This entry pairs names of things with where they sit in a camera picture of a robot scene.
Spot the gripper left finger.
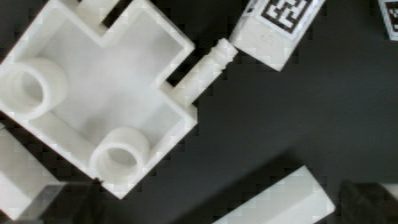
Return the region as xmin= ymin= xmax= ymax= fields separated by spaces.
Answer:
xmin=34 ymin=178 xmax=108 ymax=224

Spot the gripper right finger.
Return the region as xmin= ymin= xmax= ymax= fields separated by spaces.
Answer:
xmin=339 ymin=180 xmax=398 ymax=224

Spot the white chair seat part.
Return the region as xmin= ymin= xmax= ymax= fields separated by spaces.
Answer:
xmin=0 ymin=0 xmax=236 ymax=197

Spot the white chair leg with tag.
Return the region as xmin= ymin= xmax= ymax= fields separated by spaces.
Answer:
xmin=229 ymin=0 xmax=325 ymax=71

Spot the white chair leg block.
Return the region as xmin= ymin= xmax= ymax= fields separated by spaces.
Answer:
xmin=0 ymin=129 xmax=64 ymax=220

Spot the white chair leg far right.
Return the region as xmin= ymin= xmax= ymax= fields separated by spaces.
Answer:
xmin=378 ymin=0 xmax=398 ymax=41

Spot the white L-shaped obstacle fence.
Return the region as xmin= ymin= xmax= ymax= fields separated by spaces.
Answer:
xmin=213 ymin=166 xmax=336 ymax=224

